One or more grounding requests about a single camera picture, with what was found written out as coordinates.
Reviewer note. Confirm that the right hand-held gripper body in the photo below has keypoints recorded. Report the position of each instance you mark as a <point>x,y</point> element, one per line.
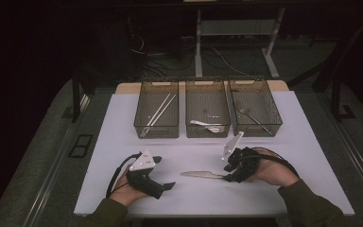
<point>245,164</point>

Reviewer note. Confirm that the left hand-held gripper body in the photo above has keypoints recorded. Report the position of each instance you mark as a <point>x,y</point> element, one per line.
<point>145,184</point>

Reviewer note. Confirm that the metal knife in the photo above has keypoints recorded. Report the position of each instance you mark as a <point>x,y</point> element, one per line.
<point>198,174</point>

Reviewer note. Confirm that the smoky clear plastic bin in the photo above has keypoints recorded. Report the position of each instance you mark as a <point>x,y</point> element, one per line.
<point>261,104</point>
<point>207,104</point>
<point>167,123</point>

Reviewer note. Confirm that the white ceramic spoon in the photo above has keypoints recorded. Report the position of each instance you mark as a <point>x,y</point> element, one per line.
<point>214,129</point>

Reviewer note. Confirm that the metal fork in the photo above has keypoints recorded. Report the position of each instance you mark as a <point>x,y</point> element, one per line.
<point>252,118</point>

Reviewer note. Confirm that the person's left hand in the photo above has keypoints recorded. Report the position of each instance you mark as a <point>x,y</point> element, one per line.
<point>123,194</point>

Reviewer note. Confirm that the person's right hand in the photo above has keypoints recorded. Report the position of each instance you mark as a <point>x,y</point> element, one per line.
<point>274,171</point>

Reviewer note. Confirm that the white table board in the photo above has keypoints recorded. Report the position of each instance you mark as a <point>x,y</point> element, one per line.
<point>201,201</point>

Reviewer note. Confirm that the black metal stand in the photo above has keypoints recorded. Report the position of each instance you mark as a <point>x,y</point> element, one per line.
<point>75,94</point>
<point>336,97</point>

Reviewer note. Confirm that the white metal desk frame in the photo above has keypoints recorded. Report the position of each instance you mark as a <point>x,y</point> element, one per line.
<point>198,47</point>

